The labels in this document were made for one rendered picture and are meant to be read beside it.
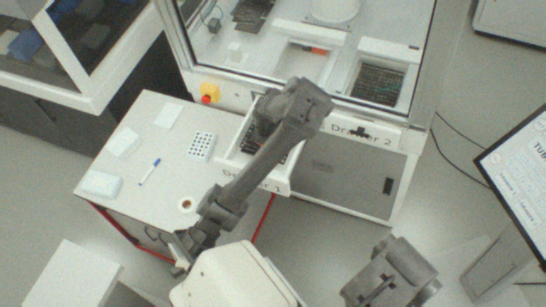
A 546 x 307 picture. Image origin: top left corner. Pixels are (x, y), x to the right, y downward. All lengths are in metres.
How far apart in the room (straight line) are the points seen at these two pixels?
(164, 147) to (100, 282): 0.60
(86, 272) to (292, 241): 1.11
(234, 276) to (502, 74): 2.62
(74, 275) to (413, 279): 1.37
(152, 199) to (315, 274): 0.99
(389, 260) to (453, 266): 1.74
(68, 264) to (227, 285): 1.01
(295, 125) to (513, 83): 2.45
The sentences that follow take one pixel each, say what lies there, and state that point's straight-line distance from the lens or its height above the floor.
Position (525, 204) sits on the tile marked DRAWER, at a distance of 1.50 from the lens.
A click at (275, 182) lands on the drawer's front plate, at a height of 0.90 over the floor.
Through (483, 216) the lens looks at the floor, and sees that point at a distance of 2.60.
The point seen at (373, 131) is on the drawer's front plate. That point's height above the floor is 0.90.
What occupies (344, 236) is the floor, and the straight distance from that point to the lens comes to 2.41.
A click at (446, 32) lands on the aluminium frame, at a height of 1.41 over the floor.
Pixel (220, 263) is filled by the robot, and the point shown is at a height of 1.38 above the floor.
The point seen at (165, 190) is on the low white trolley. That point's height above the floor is 0.76.
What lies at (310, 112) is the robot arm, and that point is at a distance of 0.91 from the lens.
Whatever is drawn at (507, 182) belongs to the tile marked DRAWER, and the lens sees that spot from 1.52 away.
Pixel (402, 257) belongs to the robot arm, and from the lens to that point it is 0.67.
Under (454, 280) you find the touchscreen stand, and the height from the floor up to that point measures 0.04.
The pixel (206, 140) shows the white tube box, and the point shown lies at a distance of 1.81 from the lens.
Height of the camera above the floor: 2.25
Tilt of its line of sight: 57 degrees down
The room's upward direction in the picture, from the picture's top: 12 degrees counter-clockwise
